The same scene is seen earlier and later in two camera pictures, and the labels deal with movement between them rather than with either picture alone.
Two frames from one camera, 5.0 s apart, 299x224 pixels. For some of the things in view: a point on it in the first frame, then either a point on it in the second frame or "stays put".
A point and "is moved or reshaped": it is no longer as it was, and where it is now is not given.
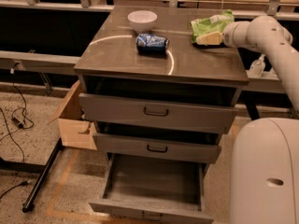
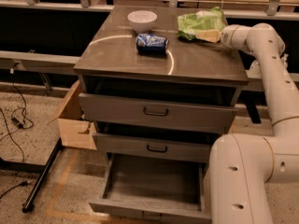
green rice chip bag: (214, 23) is moved or reshaped
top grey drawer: (154, 114) stays put
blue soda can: (149, 44) stays put
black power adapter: (17, 122) stays put
